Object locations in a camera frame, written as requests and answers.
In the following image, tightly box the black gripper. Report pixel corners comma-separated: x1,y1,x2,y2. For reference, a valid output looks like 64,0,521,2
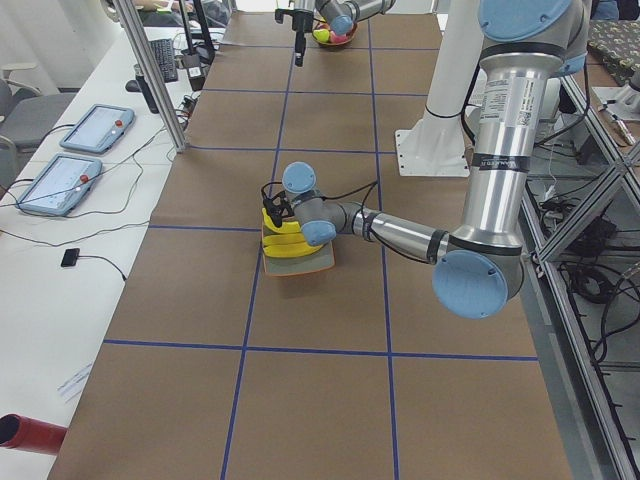
261,190,294,225
274,8,314,67

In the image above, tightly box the yellow banana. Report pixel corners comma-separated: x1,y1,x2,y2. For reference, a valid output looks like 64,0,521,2
262,208,301,235
262,243,322,259
262,233,306,247

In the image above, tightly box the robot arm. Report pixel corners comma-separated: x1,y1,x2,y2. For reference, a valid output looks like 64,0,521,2
261,1,591,319
274,0,396,67

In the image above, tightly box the brown wicker basket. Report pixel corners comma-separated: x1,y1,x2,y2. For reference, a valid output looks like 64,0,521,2
312,21,358,47

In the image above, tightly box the grey square plate orange rim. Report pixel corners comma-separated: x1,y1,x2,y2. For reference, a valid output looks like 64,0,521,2
261,220,335,277

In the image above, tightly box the black keyboard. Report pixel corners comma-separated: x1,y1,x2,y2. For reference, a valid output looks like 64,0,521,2
149,39,178,83

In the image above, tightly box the black bottle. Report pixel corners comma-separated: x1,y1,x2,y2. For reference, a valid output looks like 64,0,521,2
134,63,159,114

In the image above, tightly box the upper teach pendant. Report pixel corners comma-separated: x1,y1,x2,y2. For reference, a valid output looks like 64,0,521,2
59,104,135,154

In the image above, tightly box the teach pendant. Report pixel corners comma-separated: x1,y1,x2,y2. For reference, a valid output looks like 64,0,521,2
59,104,135,154
16,153,103,217

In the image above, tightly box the small black device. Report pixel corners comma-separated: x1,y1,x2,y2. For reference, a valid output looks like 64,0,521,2
60,248,80,268

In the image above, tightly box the lower teach pendant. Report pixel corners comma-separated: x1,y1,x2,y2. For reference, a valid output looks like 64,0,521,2
16,153,103,217

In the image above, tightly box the red tube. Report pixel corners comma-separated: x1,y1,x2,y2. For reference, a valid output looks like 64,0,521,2
1,414,67,455

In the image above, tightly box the aluminium frame post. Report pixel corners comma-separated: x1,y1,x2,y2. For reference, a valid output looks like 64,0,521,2
114,0,186,153

